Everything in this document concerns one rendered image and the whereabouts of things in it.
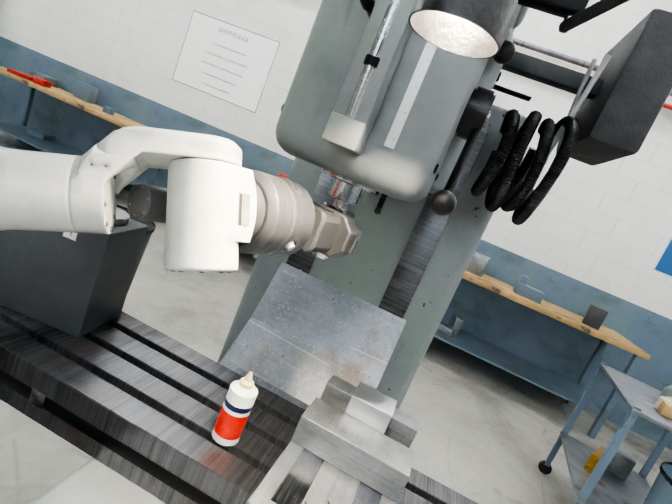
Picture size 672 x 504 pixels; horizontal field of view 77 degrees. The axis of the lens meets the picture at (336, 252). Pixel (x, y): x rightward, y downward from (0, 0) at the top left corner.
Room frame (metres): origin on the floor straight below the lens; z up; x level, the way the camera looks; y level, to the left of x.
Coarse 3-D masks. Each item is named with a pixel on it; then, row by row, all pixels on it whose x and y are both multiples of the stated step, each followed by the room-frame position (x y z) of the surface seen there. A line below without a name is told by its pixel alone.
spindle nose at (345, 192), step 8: (336, 184) 0.57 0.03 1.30; (344, 184) 0.56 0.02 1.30; (328, 192) 0.58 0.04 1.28; (336, 192) 0.57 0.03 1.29; (344, 192) 0.56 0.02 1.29; (352, 192) 0.56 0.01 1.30; (360, 192) 0.57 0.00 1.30; (344, 200) 0.56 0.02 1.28; (352, 200) 0.57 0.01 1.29; (360, 200) 0.58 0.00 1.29
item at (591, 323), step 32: (32, 96) 5.57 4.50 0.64; (64, 96) 4.73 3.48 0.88; (96, 96) 5.27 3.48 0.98; (0, 128) 4.86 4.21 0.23; (480, 256) 4.06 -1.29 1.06; (512, 288) 4.21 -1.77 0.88; (576, 320) 3.79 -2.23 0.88; (480, 352) 3.90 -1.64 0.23; (640, 352) 3.52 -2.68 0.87; (544, 384) 3.73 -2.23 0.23; (576, 384) 4.18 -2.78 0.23
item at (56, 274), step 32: (128, 224) 0.70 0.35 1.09; (0, 256) 0.62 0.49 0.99; (32, 256) 0.62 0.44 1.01; (64, 256) 0.62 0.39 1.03; (96, 256) 0.62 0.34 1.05; (128, 256) 0.70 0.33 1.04; (0, 288) 0.62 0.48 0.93; (32, 288) 0.62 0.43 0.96; (64, 288) 0.62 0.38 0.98; (96, 288) 0.63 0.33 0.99; (128, 288) 0.74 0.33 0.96; (64, 320) 0.62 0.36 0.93; (96, 320) 0.66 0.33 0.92
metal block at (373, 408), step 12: (360, 384) 0.58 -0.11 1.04; (360, 396) 0.55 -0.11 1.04; (372, 396) 0.56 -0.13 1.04; (384, 396) 0.57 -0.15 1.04; (348, 408) 0.54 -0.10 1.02; (360, 408) 0.54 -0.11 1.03; (372, 408) 0.53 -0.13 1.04; (384, 408) 0.54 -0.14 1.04; (360, 420) 0.53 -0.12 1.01; (372, 420) 0.53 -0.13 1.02; (384, 420) 0.53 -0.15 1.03; (384, 432) 0.53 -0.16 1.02
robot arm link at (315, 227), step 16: (304, 192) 0.47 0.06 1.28; (304, 208) 0.45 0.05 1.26; (320, 208) 0.52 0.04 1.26; (304, 224) 0.45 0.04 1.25; (320, 224) 0.48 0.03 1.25; (336, 224) 0.51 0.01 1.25; (352, 224) 0.52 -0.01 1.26; (288, 240) 0.44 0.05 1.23; (304, 240) 0.46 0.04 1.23; (320, 240) 0.49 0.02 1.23; (336, 240) 0.52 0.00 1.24; (352, 240) 0.52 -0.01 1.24; (256, 256) 0.47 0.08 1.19; (336, 256) 0.52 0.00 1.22
